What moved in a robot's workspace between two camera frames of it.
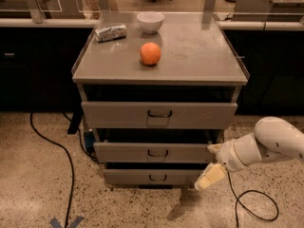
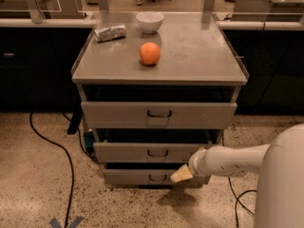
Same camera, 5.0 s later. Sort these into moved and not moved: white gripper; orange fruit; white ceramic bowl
Moved: white gripper
Not moved: orange fruit; white ceramic bowl
